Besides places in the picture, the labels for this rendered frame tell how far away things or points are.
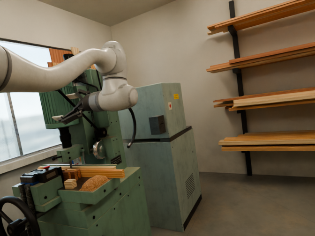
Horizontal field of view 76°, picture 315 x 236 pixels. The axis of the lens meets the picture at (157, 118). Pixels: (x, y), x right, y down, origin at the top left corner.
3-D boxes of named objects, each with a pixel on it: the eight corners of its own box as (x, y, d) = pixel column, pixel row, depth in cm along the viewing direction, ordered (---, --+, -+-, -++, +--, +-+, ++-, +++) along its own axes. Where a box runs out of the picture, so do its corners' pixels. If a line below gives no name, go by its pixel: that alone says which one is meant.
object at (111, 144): (102, 157, 126) (99, 138, 125) (109, 154, 132) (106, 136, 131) (115, 157, 122) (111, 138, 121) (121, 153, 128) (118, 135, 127)
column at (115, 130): (83, 179, 139) (63, 75, 132) (103, 166, 159) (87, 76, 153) (109, 180, 130) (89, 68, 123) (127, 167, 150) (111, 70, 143)
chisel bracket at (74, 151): (58, 165, 113) (56, 150, 112) (77, 157, 126) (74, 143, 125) (68, 165, 110) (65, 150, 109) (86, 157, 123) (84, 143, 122)
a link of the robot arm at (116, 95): (113, 113, 92) (111, 84, 93) (142, 109, 86) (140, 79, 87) (96, 111, 82) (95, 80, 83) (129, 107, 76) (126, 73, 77)
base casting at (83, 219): (27, 219, 113) (24, 203, 112) (95, 177, 165) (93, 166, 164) (88, 229, 95) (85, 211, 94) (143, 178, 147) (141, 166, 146)
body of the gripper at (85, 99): (96, 114, 90) (80, 116, 94) (102, 100, 95) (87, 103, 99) (85, 104, 85) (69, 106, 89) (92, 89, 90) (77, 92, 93)
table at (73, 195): (-6, 205, 107) (-8, 195, 106) (46, 180, 134) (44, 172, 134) (80, 217, 82) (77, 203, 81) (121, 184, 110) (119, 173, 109)
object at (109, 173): (36, 175, 129) (34, 169, 129) (39, 174, 131) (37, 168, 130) (123, 178, 102) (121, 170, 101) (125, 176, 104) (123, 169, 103)
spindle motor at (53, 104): (38, 130, 110) (26, 74, 107) (64, 125, 126) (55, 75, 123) (61, 128, 103) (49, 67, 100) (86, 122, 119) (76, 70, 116)
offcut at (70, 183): (65, 189, 99) (63, 181, 98) (70, 186, 102) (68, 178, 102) (72, 189, 97) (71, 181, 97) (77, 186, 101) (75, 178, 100)
